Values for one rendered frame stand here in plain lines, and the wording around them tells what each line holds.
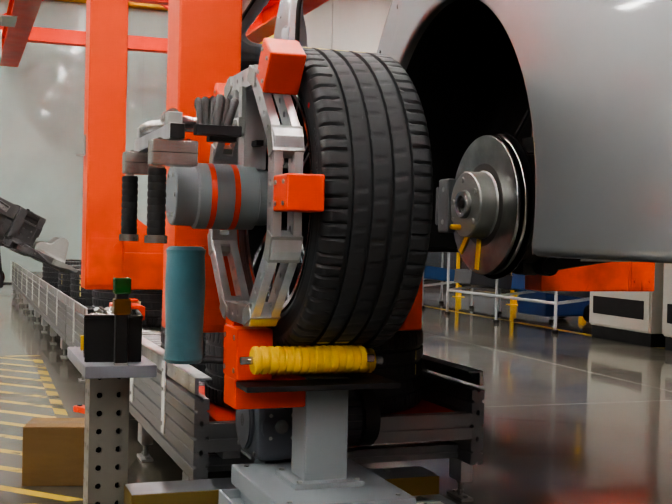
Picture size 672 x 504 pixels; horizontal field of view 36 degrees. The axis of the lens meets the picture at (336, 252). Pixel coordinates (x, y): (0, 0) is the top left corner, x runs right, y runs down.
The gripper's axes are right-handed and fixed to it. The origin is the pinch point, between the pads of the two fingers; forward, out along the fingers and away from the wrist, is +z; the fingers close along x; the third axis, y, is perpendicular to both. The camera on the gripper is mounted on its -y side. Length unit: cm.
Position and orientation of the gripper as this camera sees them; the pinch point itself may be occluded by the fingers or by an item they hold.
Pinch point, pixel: (67, 271)
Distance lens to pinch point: 211.2
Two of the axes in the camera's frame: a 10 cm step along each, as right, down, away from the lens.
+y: 4.1, -9.0, 1.5
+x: -4.1, -0.3, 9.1
